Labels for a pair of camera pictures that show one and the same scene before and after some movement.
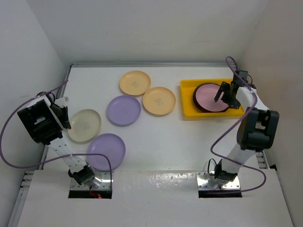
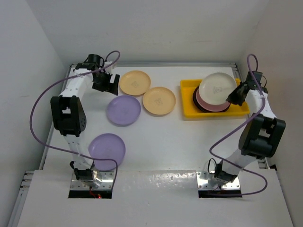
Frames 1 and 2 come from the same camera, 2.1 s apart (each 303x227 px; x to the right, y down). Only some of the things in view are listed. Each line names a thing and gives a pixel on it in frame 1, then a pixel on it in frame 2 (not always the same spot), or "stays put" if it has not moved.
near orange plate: [159, 100] stays put
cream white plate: [85, 124] -> [215, 88]
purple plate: [123, 110] stays put
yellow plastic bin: [189, 109] stays put
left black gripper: [64, 120] -> [111, 87]
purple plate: [107, 144] stays put
